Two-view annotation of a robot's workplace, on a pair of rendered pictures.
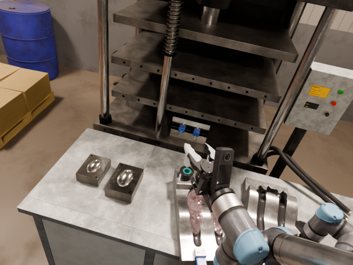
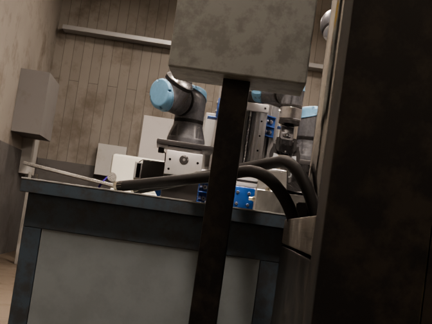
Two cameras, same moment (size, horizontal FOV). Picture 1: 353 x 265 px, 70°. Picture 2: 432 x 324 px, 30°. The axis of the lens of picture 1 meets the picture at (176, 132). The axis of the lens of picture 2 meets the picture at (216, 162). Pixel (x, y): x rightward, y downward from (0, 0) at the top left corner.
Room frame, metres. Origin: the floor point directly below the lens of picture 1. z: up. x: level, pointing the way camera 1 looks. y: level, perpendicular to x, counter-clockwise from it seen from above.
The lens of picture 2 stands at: (3.30, -0.99, 0.76)
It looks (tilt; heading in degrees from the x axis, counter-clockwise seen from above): 4 degrees up; 176
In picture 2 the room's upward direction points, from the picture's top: 8 degrees clockwise
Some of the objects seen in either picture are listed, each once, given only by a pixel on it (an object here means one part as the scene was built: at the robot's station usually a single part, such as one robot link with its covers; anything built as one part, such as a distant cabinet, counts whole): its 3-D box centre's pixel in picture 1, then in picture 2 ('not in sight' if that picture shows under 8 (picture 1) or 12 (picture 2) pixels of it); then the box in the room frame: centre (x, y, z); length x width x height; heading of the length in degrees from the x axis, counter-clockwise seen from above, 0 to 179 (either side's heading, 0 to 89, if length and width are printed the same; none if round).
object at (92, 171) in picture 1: (94, 169); not in sight; (0.98, 0.43, 0.83); 0.17 x 0.13 x 0.06; 174
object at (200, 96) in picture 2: not in sight; (189, 103); (0.17, -0.93, 1.20); 0.13 x 0.12 x 0.14; 141
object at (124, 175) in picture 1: (125, 182); not in sight; (0.93, 0.23, 0.84); 0.20 x 0.15 x 0.07; 174
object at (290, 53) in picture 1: (209, 23); not in sight; (1.86, -0.08, 1.52); 1.10 x 0.70 x 0.05; 84
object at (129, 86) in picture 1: (194, 88); not in sight; (1.85, -0.08, 1.02); 1.10 x 0.74 x 0.05; 84
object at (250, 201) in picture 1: (270, 215); (297, 196); (0.86, -0.57, 0.87); 0.50 x 0.26 x 0.14; 174
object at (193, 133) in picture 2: not in sight; (186, 132); (0.16, -0.93, 1.09); 0.15 x 0.15 x 0.10
